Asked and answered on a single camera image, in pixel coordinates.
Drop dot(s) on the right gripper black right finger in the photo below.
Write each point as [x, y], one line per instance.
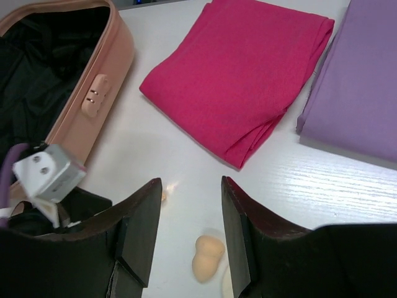
[270, 256]

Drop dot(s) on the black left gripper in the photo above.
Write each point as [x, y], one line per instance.
[79, 205]

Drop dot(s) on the pink hard-shell suitcase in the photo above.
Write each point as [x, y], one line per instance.
[62, 66]

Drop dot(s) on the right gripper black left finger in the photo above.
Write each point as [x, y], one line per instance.
[107, 255]

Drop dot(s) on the magenta cloth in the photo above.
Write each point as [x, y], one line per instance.
[236, 73]

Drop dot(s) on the purple cloth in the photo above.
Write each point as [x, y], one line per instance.
[352, 101]

